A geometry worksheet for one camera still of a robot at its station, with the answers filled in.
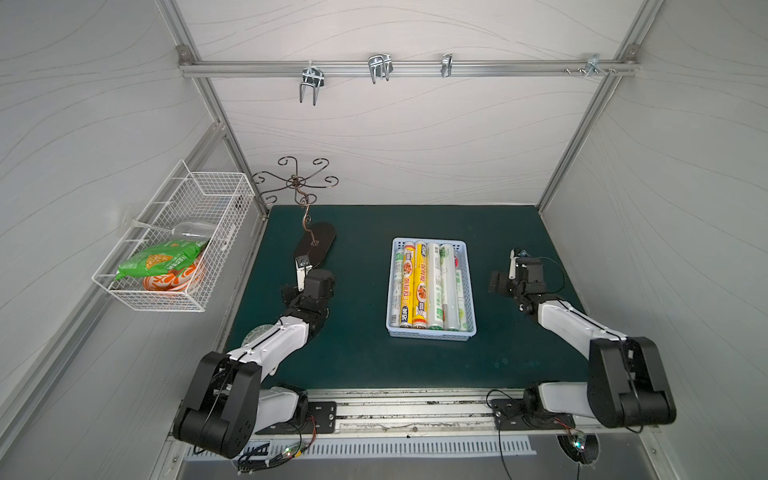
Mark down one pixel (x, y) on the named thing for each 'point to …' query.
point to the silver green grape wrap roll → (435, 286)
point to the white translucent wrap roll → (397, 288)
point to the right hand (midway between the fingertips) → (511, 275)
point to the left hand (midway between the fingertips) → (305, 281)
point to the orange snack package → (173, 281)
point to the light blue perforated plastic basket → (461, 253)
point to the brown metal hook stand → (317, 240)
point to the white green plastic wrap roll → (460, 302)
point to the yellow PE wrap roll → (408, 285)
